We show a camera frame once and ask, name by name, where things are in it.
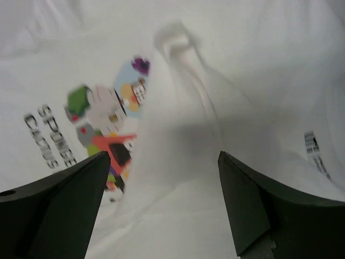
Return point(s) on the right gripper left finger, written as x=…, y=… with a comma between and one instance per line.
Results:
x=54, y=217

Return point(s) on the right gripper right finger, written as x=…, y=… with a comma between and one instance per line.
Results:
x=269, y=219

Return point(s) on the white printed t shirt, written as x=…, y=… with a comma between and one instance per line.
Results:
x=163, y=87

